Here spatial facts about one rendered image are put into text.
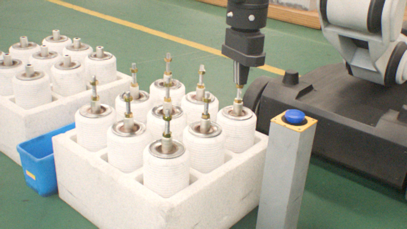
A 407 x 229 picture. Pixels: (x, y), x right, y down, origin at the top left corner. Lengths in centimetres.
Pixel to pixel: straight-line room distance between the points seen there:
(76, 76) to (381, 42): 83
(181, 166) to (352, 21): 56
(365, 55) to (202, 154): 66
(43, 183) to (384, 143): 88
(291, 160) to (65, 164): 53
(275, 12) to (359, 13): 193
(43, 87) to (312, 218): 79
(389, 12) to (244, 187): 53
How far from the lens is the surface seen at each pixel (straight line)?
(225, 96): 174
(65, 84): 130
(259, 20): 92
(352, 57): 139
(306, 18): 291
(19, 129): 125
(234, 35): 95
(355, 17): 112
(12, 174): 131
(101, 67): 135
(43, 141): 124
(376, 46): 121
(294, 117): 87
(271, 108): 134
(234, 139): 102
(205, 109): 93
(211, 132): 94
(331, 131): 126
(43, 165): 114
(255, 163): 104
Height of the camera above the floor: 71
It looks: 27 degrees down
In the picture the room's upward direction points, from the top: 3 degrees clockwise
